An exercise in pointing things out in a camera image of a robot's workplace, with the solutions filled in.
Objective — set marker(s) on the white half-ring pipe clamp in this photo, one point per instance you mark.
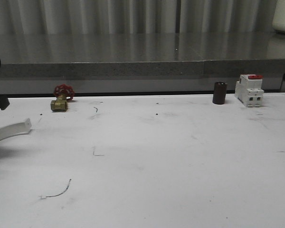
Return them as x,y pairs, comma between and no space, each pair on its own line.
15,129

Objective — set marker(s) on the grey stone counter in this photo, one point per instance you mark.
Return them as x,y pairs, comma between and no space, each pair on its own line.
139,63

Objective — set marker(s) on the brass valve red handwheel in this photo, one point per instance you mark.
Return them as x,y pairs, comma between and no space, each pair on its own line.
64,94

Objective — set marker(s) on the dark brown cylindrical coupling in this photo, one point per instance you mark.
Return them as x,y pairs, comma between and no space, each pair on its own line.
219,93

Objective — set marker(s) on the white container on counter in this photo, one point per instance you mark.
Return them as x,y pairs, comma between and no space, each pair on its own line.
278,23

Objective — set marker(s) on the white circuit breaker red switch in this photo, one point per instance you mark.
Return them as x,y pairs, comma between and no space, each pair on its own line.
248,90

